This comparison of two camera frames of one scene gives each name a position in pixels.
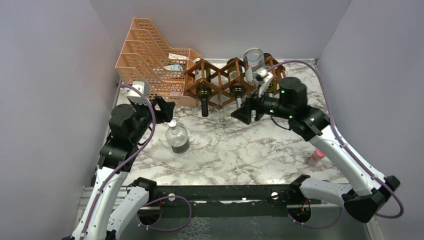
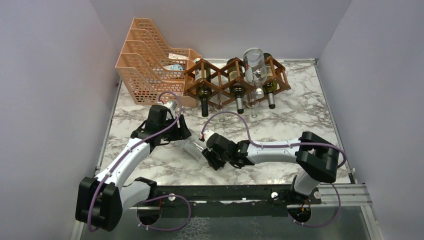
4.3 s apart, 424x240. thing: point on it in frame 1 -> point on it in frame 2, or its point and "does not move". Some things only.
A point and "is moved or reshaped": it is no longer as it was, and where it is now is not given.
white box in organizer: x=177 y=56 does not move
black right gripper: x=244 y=114 -> x=208 y=153
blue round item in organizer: x=174 y=67 does not move
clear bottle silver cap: x=177 y=137 is moved or reshaped
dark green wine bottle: x=236 y=77 does not move
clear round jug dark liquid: x=253 y=60 does not move
